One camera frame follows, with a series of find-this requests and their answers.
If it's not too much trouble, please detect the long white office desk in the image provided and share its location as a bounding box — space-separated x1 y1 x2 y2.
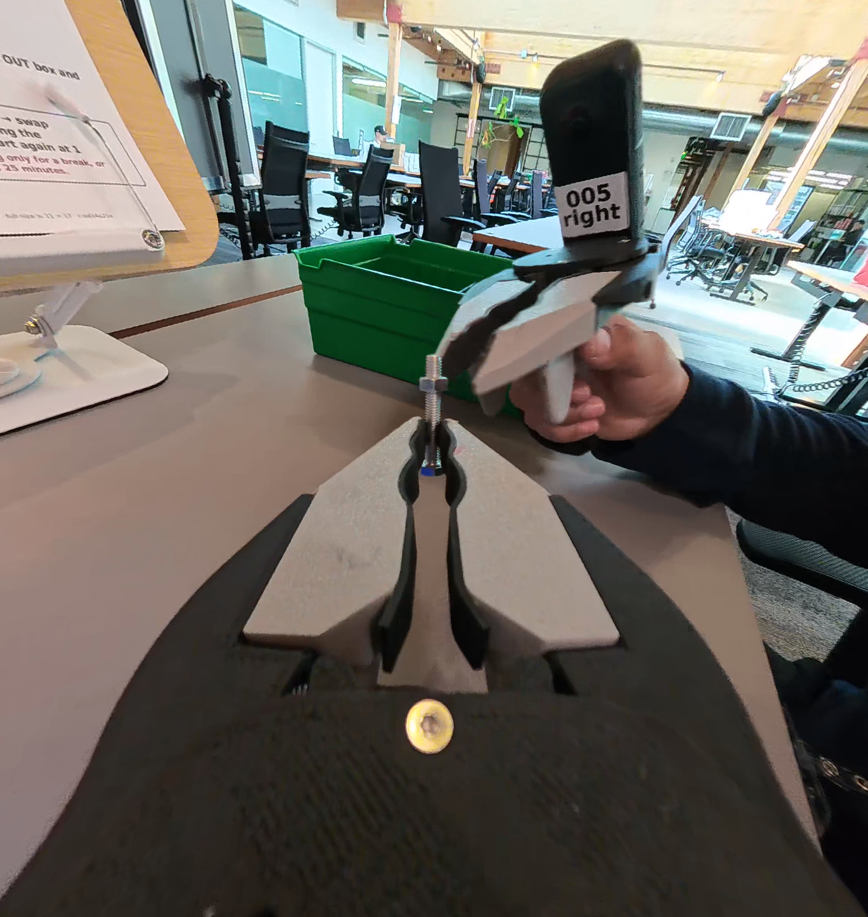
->
472 215 565 257

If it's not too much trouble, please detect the framed grey panel on stand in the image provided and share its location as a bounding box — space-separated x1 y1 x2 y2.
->
122 0 265 260

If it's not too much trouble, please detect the printed instruction sheet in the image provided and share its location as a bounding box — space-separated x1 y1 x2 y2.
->
0 0 188 239

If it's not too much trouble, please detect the person's dark clothing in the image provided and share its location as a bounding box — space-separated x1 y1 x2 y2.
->
763 645 868 917

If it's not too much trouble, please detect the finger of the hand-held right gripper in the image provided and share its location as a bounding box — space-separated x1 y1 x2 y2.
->
472 271 625 418
434 276 550 381

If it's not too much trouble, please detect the green plastic bin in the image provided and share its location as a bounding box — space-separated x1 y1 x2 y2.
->
292 235 529 421

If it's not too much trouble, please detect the person's right hand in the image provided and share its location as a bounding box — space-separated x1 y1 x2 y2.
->
509 315 690 445

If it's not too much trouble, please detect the white board stand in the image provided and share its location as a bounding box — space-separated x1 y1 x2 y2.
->
0 281 170 443

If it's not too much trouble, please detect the person's right forearm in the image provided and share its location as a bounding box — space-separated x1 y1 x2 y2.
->
595 358 868 574

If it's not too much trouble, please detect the group of black office chairs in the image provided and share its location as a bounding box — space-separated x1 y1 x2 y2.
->
251 120 816 302

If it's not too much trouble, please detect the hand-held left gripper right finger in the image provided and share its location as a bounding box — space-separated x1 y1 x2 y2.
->
443 420 621 672

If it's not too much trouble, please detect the instruction sheet on stand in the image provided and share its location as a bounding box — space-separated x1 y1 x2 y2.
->
0 0 220 295

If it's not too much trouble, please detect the steel hex bolt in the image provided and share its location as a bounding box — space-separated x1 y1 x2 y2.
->
421 356 447 479

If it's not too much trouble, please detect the wooden-edged desk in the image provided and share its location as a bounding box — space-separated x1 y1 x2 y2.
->
751 259 868 416

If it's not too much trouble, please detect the hanging green plant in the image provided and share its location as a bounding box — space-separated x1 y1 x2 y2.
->
480 96 528 149

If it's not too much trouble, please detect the silver air duct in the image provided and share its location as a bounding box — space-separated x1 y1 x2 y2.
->
645 106 789 139

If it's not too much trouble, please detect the black coiled cable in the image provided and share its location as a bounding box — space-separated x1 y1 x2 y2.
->
774 362 868 396

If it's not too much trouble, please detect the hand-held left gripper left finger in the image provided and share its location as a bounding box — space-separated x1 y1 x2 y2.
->
242 417 424 672

